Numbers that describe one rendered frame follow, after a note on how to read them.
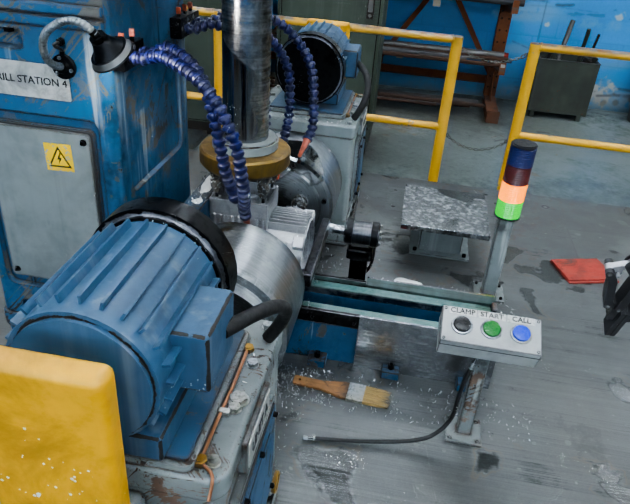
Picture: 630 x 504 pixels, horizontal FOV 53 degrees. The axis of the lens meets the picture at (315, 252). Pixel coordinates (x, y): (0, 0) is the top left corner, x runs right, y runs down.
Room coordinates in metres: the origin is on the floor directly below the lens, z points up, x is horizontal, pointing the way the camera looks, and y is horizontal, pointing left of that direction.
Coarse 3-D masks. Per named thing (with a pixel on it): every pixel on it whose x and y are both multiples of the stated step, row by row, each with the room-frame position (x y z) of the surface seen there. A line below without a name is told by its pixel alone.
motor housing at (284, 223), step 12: (276, 216) 1.16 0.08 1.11; (288, 216) 1.16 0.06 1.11; (300, 216) 1.17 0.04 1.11; (276, 228) 1.14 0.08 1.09; (288, 228) 1.13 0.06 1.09; (300, 228) 1.13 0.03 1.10; (312, 228) 1.24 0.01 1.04; (288, 240) 1.12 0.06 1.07; (312, 240) 1.24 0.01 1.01; (300, 252) 1.10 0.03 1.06; (300, 264) 1.09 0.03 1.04
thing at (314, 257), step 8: (320, 224) 1.28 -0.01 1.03; (328, 224) 1.29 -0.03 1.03; (320, 232) 1.24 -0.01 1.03; (328, 232) 1.28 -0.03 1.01; (320, 240) 1.21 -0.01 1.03; (312, 248) 1.17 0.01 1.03; (320, 248) 1.17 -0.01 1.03; (312, 256) 1.14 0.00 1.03; (320, 256) 1.18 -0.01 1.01; (312, 264) 1.11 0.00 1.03; (304, 272) 1.07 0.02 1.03; (312, 272) 1.08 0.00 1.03; (304, 280) 1.07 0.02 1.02; (312, 280) 1.08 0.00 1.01
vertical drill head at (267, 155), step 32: (224, 0) 1.16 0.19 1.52; (256, 0) 1.15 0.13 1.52; (224, 32) 1.16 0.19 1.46; (256, 32) 1.15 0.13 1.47; (224, 64) 1.16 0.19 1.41; (256, 64) 1.15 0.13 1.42; (224, 96) 1.16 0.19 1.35; (256, 96) 1.15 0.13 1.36; (256, 128) 1.15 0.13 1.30; (256, 160) 1.12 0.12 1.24; (288, 160) 1.17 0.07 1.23
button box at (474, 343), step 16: (448, 320) 0.90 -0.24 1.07; (480, 320) 0.90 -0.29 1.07; (496, 320) 0.90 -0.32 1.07; (512, 320) 0.90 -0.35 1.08; (528, 320) 0.90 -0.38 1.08; (448, 336) 0.87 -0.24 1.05; (464, 336) 0.87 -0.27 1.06; (480, 336) 0.87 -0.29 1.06; (496, 336) 0.87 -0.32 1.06; (512, 336) 0.87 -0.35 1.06; (448, 352) 0.88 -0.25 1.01; (464, 352) 0.87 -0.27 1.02; (480, 352) 0.86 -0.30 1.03; (496, 352) 0.85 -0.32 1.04; (512, 352) 0.85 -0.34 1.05; (528, 352) 0.85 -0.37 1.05
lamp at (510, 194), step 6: (504, 186) 1.39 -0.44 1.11; (510, 186) 1.38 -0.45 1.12; (504, 192) 1.39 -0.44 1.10; (510, 192) 1.38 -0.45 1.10; (516, 192) 1.37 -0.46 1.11; (522, 192) 1.38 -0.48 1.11; (504, 198) 1.38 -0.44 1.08; (510, 198) 1.38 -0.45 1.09; (516, 198) 1.37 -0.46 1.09; (522, 198) 1.38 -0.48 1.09
